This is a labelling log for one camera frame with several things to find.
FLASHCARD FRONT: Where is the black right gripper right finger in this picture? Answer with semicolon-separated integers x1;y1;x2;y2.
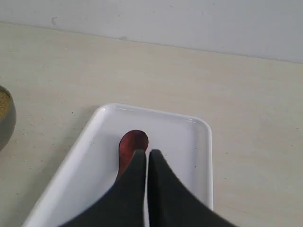
147;149;234;227

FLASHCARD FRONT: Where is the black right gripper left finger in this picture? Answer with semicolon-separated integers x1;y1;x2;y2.
62;150;146;227

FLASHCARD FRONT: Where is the white rectangular tray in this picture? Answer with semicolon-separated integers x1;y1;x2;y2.
24;104;214;227

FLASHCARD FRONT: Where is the dark red wooden spoon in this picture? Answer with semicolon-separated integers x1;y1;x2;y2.
114;129;149;184

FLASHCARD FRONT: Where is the metal bowl of yellow millet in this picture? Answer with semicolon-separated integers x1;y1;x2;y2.
0;86;17;150

